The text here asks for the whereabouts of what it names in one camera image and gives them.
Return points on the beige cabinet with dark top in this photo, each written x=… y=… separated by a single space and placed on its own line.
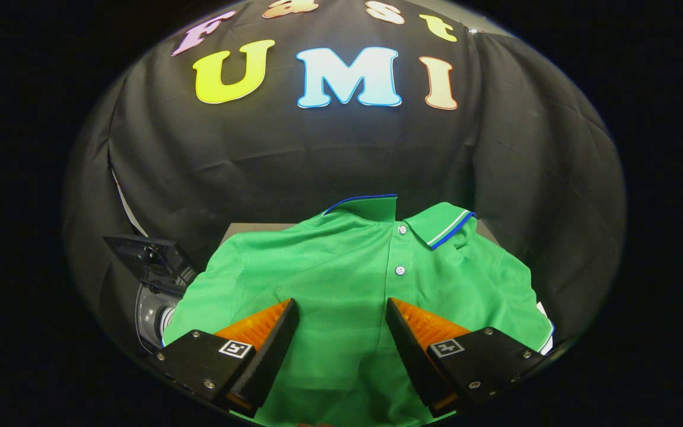
x=252 y=229

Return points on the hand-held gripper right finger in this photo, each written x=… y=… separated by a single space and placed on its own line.
x=409 y=350

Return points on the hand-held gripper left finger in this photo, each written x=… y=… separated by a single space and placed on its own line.
x=267 y=356

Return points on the black backdrop cloth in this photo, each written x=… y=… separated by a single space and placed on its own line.
x=329 y=154

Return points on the green polo shirt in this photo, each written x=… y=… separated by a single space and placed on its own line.
x=341 y=279

